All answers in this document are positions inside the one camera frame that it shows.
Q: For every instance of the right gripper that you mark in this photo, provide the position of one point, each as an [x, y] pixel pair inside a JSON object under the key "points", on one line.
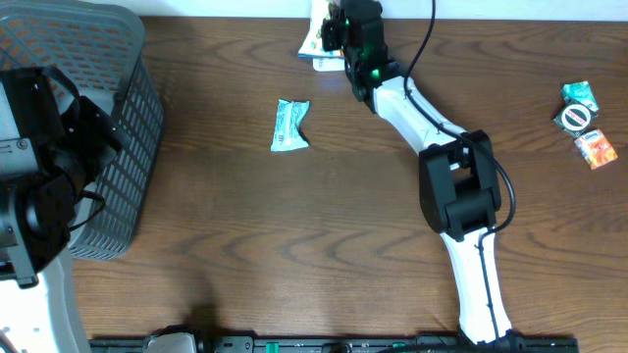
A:
{"points": [[326, 36]]}

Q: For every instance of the yellow snack bag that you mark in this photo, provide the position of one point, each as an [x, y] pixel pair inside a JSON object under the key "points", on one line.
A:
{"points": [[312, 46]]}

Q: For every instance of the light green wipes packet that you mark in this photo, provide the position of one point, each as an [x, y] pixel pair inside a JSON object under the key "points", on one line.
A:
{"points": [[287, 136]]}

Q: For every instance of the teal tissue pack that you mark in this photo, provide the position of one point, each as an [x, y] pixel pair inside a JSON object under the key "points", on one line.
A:
{"points": [[580, 92]]}

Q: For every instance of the dark green Zam-Buk box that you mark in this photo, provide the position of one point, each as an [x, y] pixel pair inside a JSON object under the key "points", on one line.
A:
{"points": [[575, 118]]}

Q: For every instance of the orange tissue pack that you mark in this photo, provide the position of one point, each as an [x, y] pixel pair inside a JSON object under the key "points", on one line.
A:
{"points": [[596, 149]]}

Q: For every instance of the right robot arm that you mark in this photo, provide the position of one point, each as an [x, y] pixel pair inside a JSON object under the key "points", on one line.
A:
{"points": [[459, 177]]}

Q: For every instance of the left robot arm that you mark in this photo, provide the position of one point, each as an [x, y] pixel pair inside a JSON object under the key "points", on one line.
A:
{"points": [[55, 142]]}

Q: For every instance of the white barcode scanner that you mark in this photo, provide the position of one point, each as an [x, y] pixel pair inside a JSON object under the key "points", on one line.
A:
{"points": [[328, 64]]}

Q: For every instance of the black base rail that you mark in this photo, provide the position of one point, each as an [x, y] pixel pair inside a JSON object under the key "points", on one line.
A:
{"points": [[513, 343]]}

